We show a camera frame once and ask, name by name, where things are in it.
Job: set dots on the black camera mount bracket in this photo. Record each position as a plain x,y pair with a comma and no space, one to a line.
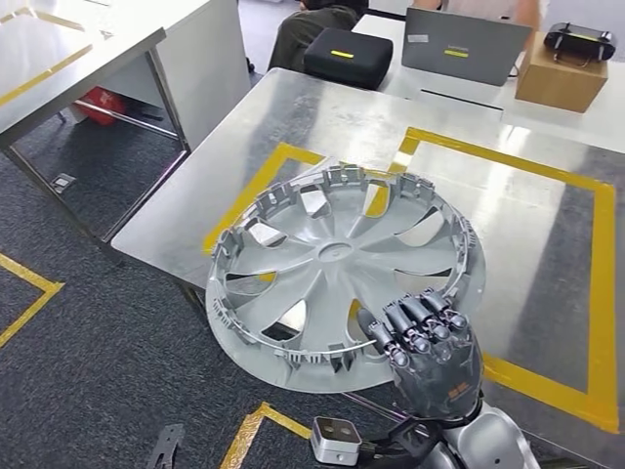
405,440

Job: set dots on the cardboard box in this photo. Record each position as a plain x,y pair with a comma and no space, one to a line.
562,84

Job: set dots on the grey plastic wheel hubcap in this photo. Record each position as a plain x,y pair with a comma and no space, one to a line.
332,259

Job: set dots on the yellow floor tape square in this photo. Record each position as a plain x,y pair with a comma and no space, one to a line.
44,285
244,434

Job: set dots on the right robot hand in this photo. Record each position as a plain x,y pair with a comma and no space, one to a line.
439,375

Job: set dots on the grey laptop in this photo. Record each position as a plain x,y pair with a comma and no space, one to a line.
464,48

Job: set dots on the grey floor socket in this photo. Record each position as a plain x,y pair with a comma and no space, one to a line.
62,183

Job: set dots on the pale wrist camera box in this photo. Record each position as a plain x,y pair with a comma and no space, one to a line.
334,447

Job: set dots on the black case yellow stripe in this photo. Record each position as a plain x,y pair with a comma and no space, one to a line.
347,61

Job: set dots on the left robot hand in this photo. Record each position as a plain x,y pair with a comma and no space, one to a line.
166,447

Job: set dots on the red bag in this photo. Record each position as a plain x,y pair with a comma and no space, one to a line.
100,103

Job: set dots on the white desk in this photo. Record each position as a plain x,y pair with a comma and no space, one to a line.
537,126

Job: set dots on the yellow bench tape outline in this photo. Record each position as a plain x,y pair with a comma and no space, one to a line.
603,291

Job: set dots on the steel workbench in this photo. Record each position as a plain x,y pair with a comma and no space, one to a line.
341,116

